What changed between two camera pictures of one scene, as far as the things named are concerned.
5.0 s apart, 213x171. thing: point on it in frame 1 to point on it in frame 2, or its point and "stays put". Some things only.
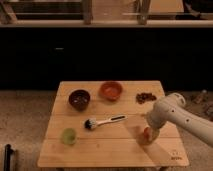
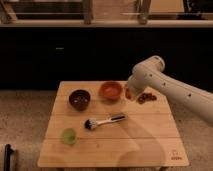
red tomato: [146, 133] to [128, 93]
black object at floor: [8, 151] stays put
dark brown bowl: [79, 99] stays put
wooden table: [97, 124] stays put
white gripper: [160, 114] to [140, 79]
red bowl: [111, 91] stays put
